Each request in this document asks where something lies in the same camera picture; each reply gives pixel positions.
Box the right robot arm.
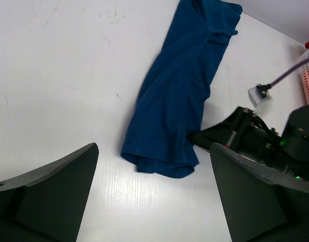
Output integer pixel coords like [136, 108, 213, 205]
[187, 105, 309, 182]

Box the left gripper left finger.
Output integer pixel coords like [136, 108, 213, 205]
[0, 143, 98, 241]

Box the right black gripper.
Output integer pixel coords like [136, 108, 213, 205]
[187, 106, 283, 169]

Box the blue mickey t shirt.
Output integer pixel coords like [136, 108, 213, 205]
[121, 0, 242, 178]

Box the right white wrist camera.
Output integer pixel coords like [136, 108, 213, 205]
[248, 84, 272, 115]

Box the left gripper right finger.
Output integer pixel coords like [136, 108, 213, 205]
[210, 143, 309, 241]

